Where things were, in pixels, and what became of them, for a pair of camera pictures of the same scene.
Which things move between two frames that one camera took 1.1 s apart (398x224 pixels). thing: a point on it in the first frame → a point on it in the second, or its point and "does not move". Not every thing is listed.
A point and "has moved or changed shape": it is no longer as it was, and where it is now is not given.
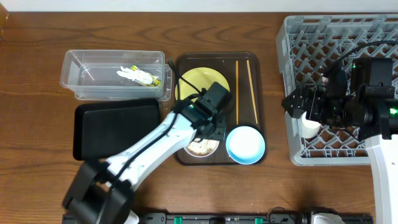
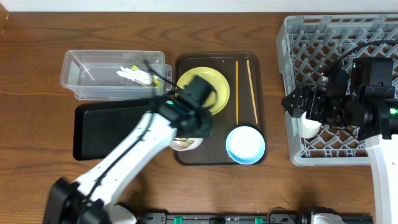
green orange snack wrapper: [155, 83] does not move
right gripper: [318, 96] does not move
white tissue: [136, 74] does not move
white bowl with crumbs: [201, 149] has moved or changed shape
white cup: [309, 128] does not move
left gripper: [216, 131] → [193, 127]
